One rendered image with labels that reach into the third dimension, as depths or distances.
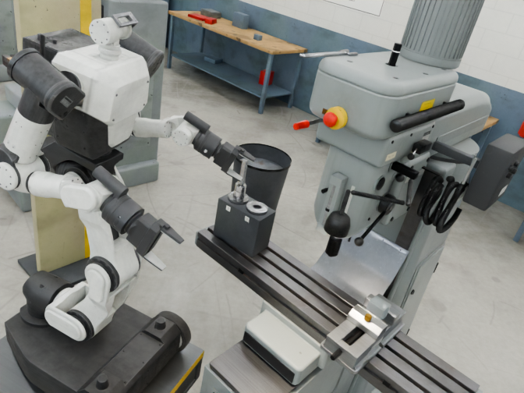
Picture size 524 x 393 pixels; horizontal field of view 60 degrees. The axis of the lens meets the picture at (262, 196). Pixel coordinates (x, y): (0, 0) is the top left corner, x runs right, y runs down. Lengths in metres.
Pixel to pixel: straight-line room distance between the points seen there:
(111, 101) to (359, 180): 0.76
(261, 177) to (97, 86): 2.31
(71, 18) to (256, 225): 1.47
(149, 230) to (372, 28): 5.35
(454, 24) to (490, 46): 4.16
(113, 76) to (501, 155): 1.16
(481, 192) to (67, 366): 1.64
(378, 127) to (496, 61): 4.51
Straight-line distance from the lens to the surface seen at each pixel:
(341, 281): 2.01
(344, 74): 1.24
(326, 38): 6.61
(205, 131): 1.62
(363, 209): 1.47
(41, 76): 1.26
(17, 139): 1.35
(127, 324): 2.16
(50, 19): 2.61
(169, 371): 2.22
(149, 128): 1.71
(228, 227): 1.92
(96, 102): 1.34
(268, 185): 3.53
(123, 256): 1.70
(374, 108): 1.21
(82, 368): 2.03
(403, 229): 1.94
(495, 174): 1.57
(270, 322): 1.81
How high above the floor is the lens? 2.15
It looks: 30 degrees down
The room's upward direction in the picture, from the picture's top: 12 degrees clockwise
